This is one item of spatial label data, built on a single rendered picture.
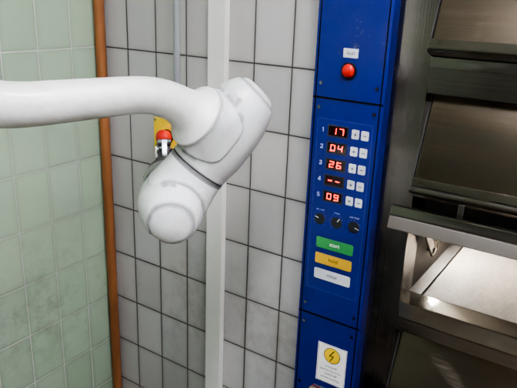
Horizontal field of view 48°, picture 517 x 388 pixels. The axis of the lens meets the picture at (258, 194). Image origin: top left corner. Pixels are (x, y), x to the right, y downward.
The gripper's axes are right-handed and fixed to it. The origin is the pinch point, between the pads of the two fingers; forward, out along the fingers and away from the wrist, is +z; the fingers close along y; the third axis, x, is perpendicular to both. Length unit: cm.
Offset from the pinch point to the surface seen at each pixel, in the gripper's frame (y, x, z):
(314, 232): 16.4, 33.0, -9.5
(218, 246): 28.0, 14.1, 11.1
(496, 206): -1, 55, -41
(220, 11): -29.6, 13.8, 11.3
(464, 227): 3, 49, -41
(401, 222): 4, 41, -34
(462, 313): 28, 61, -28
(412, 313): 30, 52, -24
